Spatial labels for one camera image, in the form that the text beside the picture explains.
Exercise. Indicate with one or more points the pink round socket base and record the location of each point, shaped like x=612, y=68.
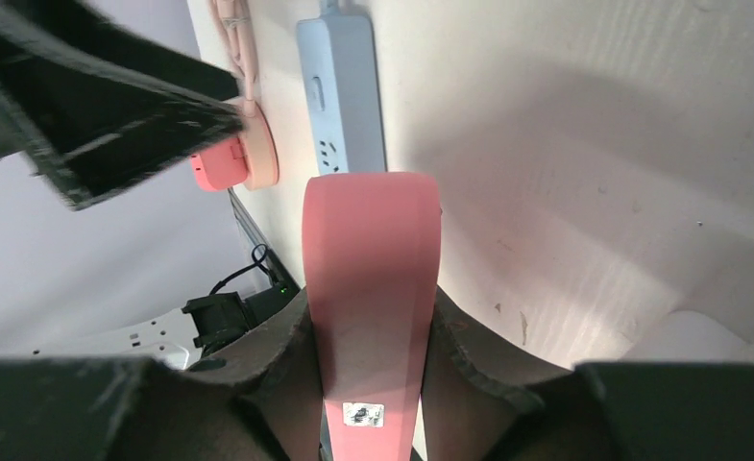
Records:
x=258, y=148

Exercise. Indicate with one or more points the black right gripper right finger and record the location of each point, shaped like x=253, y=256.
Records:
x=484, y=398

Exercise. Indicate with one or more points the light blue power strip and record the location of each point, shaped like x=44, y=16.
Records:
x=339, y=70

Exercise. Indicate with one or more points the pink adapter plug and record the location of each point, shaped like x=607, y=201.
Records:
x=220, y=166

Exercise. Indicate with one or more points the pink triangular power strip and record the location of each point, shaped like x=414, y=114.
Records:
x=371, y=256

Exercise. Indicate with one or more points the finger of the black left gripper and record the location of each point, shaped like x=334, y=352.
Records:
x=98, y=109

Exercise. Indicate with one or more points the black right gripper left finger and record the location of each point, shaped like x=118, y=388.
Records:
x=259, y=398

